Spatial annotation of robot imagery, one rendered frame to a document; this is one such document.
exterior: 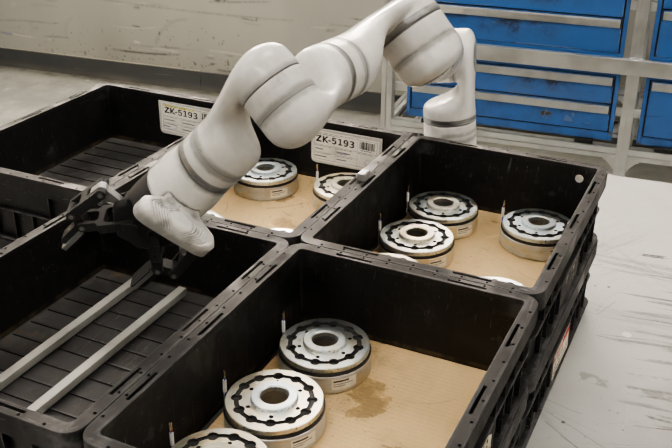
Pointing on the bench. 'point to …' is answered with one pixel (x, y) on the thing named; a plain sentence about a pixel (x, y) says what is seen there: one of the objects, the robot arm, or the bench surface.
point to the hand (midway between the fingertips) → (102, 261)
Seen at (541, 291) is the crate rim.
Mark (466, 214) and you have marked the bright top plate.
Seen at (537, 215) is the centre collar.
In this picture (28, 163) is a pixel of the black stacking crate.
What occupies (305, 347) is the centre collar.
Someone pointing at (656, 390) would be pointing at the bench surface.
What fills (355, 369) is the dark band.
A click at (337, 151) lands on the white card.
